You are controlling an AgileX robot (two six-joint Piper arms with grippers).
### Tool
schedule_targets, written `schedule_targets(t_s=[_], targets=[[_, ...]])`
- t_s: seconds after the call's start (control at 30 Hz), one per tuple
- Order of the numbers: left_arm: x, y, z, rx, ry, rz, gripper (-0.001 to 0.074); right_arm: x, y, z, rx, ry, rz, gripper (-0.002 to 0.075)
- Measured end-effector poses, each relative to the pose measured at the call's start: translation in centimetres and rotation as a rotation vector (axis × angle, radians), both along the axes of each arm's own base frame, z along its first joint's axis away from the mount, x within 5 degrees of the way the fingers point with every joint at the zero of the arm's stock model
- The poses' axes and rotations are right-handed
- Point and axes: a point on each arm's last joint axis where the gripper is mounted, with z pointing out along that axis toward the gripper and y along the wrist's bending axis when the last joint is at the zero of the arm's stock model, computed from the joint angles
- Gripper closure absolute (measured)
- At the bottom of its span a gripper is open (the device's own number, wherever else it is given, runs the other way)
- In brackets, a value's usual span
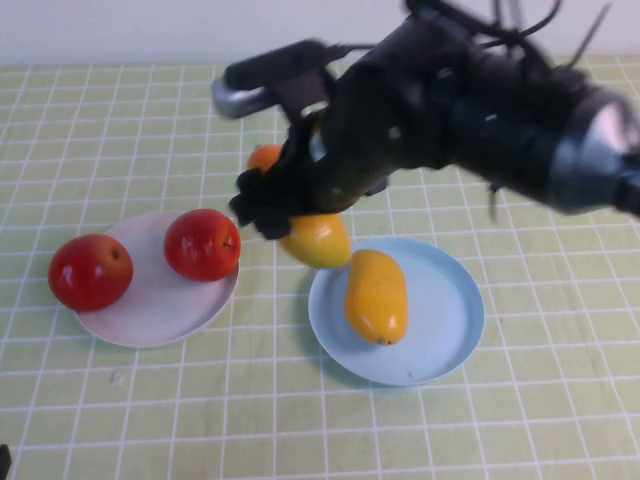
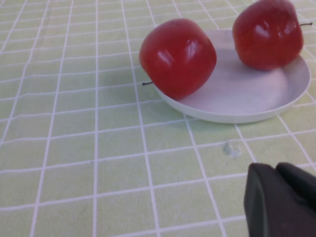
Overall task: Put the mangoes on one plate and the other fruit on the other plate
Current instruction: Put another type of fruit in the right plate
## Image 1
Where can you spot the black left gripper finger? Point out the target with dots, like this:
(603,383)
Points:
(4,457)

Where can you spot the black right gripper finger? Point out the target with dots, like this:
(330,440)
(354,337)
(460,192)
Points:
(250,184)
(270,220)

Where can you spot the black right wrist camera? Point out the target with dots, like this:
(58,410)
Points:
(270,62)

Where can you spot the red apple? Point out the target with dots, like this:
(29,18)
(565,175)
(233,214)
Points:
(90,272)
(202,245)

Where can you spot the white round plate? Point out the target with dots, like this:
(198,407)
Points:
(160,315)

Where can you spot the light blue round plate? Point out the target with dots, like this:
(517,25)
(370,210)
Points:
(440,325)

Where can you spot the orange-yellow mango with green tip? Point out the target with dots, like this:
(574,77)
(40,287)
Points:
(320,242)

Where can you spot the green checked tablecloth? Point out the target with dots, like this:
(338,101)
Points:
(150,125)

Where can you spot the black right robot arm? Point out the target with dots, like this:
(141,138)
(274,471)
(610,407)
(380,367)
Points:
(500,125)

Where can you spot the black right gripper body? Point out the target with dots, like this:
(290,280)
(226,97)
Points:
(335,175)

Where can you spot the yellow mango with dark stem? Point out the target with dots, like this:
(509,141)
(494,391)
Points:
(376,300)

